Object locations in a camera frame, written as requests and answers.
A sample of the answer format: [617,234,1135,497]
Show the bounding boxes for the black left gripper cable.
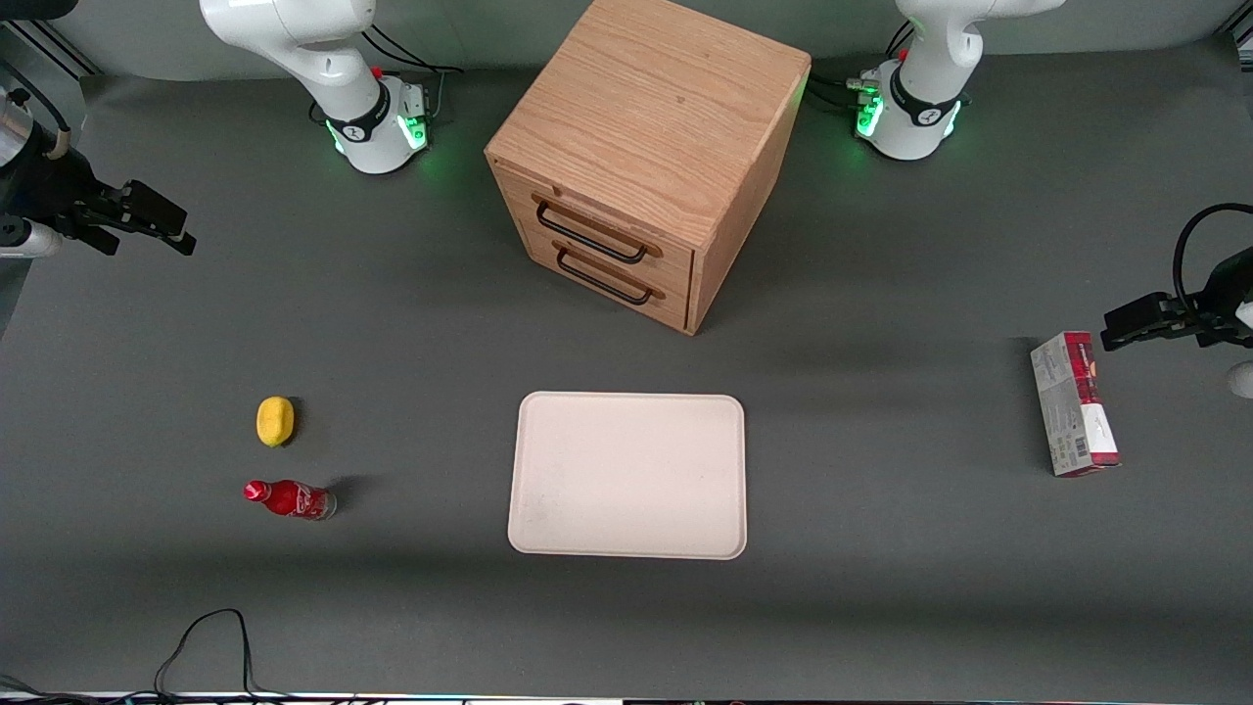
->
[1173,203,1253,316]

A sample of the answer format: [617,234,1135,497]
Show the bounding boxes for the cream plastic tray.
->
[507,392,748,561]

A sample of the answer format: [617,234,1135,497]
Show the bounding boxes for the grey and red carton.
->
[1029,331,1122,479]

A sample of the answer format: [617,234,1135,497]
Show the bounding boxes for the red coke bottle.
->
[243,479,338,522]

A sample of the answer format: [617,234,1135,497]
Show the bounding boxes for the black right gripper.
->
[0,125,198,257]

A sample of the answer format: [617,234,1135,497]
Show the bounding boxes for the black looped table cable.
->
[155,608,261,705]

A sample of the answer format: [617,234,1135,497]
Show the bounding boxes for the black right arm base cables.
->
[360,23,467,126]

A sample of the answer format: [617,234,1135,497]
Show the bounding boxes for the black left arm base cables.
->
[807,18,917,115]

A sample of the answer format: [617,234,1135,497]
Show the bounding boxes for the black drawer handle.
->
[553,245,655,306]
[533,196,651,265]

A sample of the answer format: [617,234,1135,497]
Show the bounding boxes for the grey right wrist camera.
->
[0,219,62,259]

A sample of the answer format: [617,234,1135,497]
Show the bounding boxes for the black arm base cables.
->
[807,18,917,115]
[360,23,467,126]

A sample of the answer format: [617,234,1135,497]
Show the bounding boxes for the wooden drawer cabinet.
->
[484,0,812,337]

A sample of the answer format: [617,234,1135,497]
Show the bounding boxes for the yellow lemon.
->
[255,396,296,448]

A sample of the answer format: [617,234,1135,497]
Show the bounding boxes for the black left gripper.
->
[1100,249,1253,353]

